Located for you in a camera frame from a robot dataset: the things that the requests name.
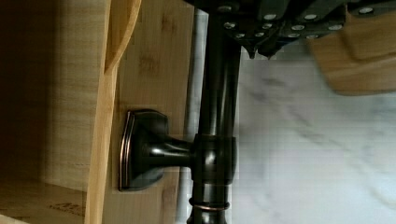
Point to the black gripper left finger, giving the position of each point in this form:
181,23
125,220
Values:
253,24

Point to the small bamboo cutting board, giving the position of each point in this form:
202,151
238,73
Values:
360,59

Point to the bamboo drawer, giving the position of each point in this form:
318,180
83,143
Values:
70,72

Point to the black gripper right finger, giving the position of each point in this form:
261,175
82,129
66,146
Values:
285,21

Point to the black drawer handle bar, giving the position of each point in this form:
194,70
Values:
147,148

